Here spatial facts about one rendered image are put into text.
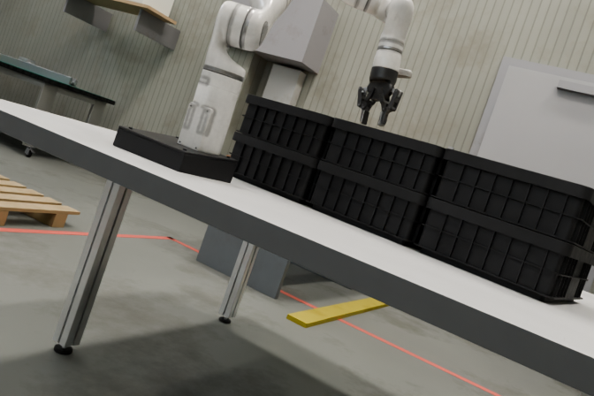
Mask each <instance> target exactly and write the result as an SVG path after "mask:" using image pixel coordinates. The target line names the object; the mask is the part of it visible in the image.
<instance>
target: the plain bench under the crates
mask: <svg viewBox="0 0 594 396"><path fill-rule="evenodd" d="M0 132H2V133H5V134H7V135H10V136H11V137H13V138H15V139H18V140H20V141H23V142H25V143H27V144H29V145H31V146H33V147H36V148H38V149H40V150H43V151H45V152H47V153H49V154H51V155H53V156H56V157H59V158H61V159H63V160H65V161H66V162H69V163H71V164H74V165H77V166H79V167H80V168H82V169H85V170H87V171H90V172H93V173H94V174H96V175H98V176H100V177H103V178H105V179H107V181H106V184H105V187H104V190H103V193H102V196H101V199H100V201H99V204H98V207H97V210H96V213H95V217H94V220H93V222H92V225H91V227H90V230H89V233H88V237H87V240H86V243H85V246H84V248H83V250H82V253H81V256H80V260H79V263H78V266H77V269H76V271H75V274H74V277H73V279H72V283H71V286H70V289H69V292H68V294H67V297H66V300H65V305H64V306H63V309H62V312H61V315H60V317H59V320H58V323H57V328H56V330H55V333H54V335H53V338H52V339H53V340H54V341H56V342H57V343H58V342H59V344H56V345H55V346H54V351H55V352H56V353H58V354H63V355H68V354H71V353H72V351H73V349H72V346H77V345H79V344H80V341H81V338H82V335H83V332H84V330H85V327H86V325H87V322H88V318H89V315H90V312H91V309H92V307H93V304H94V301H95V297H96V295H97V292H98V289H99V286H100V284H101V281H102V278H103V274H104V272H105V269H106V266H107V263H108V261H109V258H110V253H111V250H112V249H113V246H114V243H115V240H116V238H117V235H118V230H119V227H120V225H121V223H122V220H123V217H124V215H125V212H126V207H127V204H128V202H129V199H130V196H131V194H132V191H134V192H136V193H138V194H141V195H144V196H146V197H148V198H149V199H152V200H154V201H156V202H159V203H162V204H163V205H165V206H167V207H170V208H172V209H175V210H177V211H179V212H181V213H183V214H186V215H188V216H190V217H192V218H195V219H197V220H199V221H201V222H203V223H205V224H207V225H211V226H213V227H215V228H217V229H218V230H221V231H223V232H226V233H229V234H231V235H232V236H234V237H237V238H239V239H241V240H243V243H242V246H241V248H240V252H239V255H238V258H237V261H236V263H235V266H234V268H233V271H232V275H231V278H230V281H229V284H228V286H227V288H226V291H225V296H224V298H223V301H222V304H221V306H220V309H219V311H218V314H220V315H222V316H221V317H219V321H220V322H222V323H225V324H230V323H231V320H230V319H229V318H232V317H235V316H236V314H237V311H238V308H239V305H240V301H241V298H242V295H243V293H244V291H245V288H246V285H247V282H248V278H249V276H250V273H251V270H252V268H253V265H254V262H255V259H256V256H257V253H258V250H259V248H262V249H264V250H266V251H268V252H271V253H272V254H274V255H278V256H280V257H282V258H284V259H286V260H288V261H290V262H292V263H296V264H298V265H300V266H301V267H304V268H306V269H308V270H311V271H314V272H315V273H317V274H319V275H322V276H324V277H326V278H329V279H331V280H333V281H335V282H338V283H340V284H341V285H343V286H347V287H349V288H351V289H353V290H355V291H357V292H359V293H363V294H365V295H367V296H369V297H371V298H373V299H375V300H377V301H381V302H383V303H384V304H386V305H389V306H391V307H393V308H396V309H398V310H400V311H402V312H404V313H407V314H409V315H411V316H414V317H416V318H418V319H420V320H423V321H424V322H426V323H428V324H432V325H434V326H436V327H438V328H440V329H442V330H444V331H448V332H450V333H452V334H453V335H456V336H458V337H460V338H462V339H465V340H467V341H469V342H471V343H474V344H476V345H478V346H480V347H483V348H485V349H487V350H490V351H492V352H493V353H495V354H499V355H501V356H503V357H505V358H507V359H509V360H511V361H513V362H517V363H519V364H521V365H523V366H525V367H527V368H529V369H533V370H534V371H536V372H538V373H541V374H543V375H545V376H547V377H550V378H552V379H554V380H557V381H559V382H561V383H562V384H564V385H568V386H570V387H572V388H575V389H576V390H578V391H580V392H581V393H580V395H579V396H594V294H592V293H588V292H585V291H582V294H581V297H582V298H583V299H582V300H574V301H557V302H542V301H538V300H536V299H534V298H531V297H529V296H527V295H525V294H522V293H518V292H516V291H514V290H512V289H509V288H507V287H504V286H501V285H499V284H496V283H494V282H492V281H490V280H488V279H485V278H481V277H479V276H477V275H475V274H472V273H470V272H467V271H465V270H462V269H459V268H457V267H455V266H452V265H451V264H448V263H444V262H442V261H439V260H438V259H435V258H433V257H430V256H428V255H425V254H422V253H420V250H421V249H420V248H415V247H406V246H402V245H401V244H398V243H396V242H393V241H391V240H388V239H385V238H383V237H380V236H378V235H376V234H374V233H372V232H368V231H365V230H363V229H361V228H359V227H356V226H354V225H351V224H348V223H346V222H343V221H341V220H339V219H337V218H335V217H331V216H328V215H326V214H324V213H322V212H319V211H317V210H314V209H312V207H311V206H308V205H304V204H300V203H298V202H294V201H291V200H289V199H286V198H285V197H282V196H280V195H277V194H273V193H272V192H269V191H267V190H265V189H262V188H260V187H257V186H254V185H252V184H249V183H247V182H245V181H243V180H240V179H236V178H234V177H232V181H231V183H227V182H223V181H219V180H214V179H207V178H204V177H199V176H195V175H191V174H186V173H183V172H178V171H174V170H173V169H170V168H168V167H165V166H163V165H161V164H158V163H155V162H153V161H150V160H148V159H146V158H144V157H141V156H137V155H135V154H133V153H131V152H128V151H126V150H124V149H121V148H118V147H116V146H113V142H114V140H115V137H116V134H117V132H116V131H112V130H110V129H106V128H103V127H100V126H94V125H90V124H88V123H84V122H81V121H78V120H74V119H71V118H66V117H62V116H59V115H56V114H52V113H49V112H46V111H43V110H37V109H34V108H30V107H27V106H24V105H21V104H17V103H12V102H8V101H5V100H2V99H0Z"/></svg>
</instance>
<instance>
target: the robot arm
mask: <svg viewBox="0 0 594 396"><path fill-rule="evenodd" d="M249 1H250V6H251V7H249V6H246V5H244V4H238V3H235V2H233V1H225V2H224V3H223V4H222V5H221V7H220V9H219V11H218V14H217V17H216V22H215V26H214V29H213V33H212V36H211V40H210V44H209V48H208V52H207V56H206V59H205V63H204V67H203V69H202V74H201V78H200V80H199V83H198V86H197V89H196V91H195V95H194V100H193V101H192V102H191V103H190V104H189V106H188V109H187V114H186V116H185V120H184V123H183V126H182V128H181V132H180V135H179V139H178V142H177V143H178V144H181V145H183V146H186V147H188V148H191V149H194V150H197V151H200V152H204V153H207V154H211V155H214V156H220V153H221V150H222V147H223V144H224V141H225V136H226V134H227V131H228V127H229V125H230V122H231V119H232V114H233V112H234V108H235V105H236V102H237V100H238V97H239V94H240V90H241V86H242V83H243V80H244V78H245V74H246V71H245V70H244V69H243V68H242V67H241V66H240V65H238V64H237V63H235V62H234V61H233V60H232V59H231V58H230V56H229V55H228V53H227V45H230V46H233V47H236V48H239V49H242V50H247V51H253V50H257V49H258V48H259V47H260V45H261V44H262V43H263V40H264V39H265V37H266V35H267V34H268V33H269V31H270V29H271V27H272V25H273V24H274V23H275V21H276V20H277V19H278V17H279V16H280V15H281V14H282V13H283V12H284V11H285V10H286V8H287V7H288V5H289V4H290V3H291V2H292V0H249ZM342 1H343V2H344V3H345V4H347V5H349V6H351V7H354V8H355V9H358V10H360V11H364V12H367V13H369V14H371V15H372V16H374V17H375V18H377V19H379V20H380V21H382V22H384V23H385V28H384V30H383V32H382V34H381V36H380V39H379V43H378V46H377V53H376V55H375V57H374V60H373V65H372V68H371V72H370V76H369V85H368V86H367V87H365V88H362V87H359V88H358V98H357V106H358V107H359V108H361V109H362V114H361V117H360V121H361V124H363V125H367V122H368V118H369V110H370V109H371V107H372V105H374V104H375V103H376V102H380V103H381V108H382V111H381V112H380V117H379V120H378V125H379V126H382V127H384V126H385V124H386V121H387V118H388V114H389V113H390V112H395V111H396V110H397V107H398V105H399V102H400V98H401V97H402V95H403V92H402V91H400V90H399V89H397V88H396V89H394V85H395V84H396V81H397V78H402V79H411V77H412V72H411V71H410V70H406V69H401V68H400V62H401V55H402V51H403V48H404V43H405V39H406V35H407V31H408V29H409V26H410V23H411V20H412V17H413V14H414V4H413V2H412V0H342ZM366 95H367V96H366ZM391 95H392V99H391V101H390V96H391ZM370 99H371V100H370Z"/></svg>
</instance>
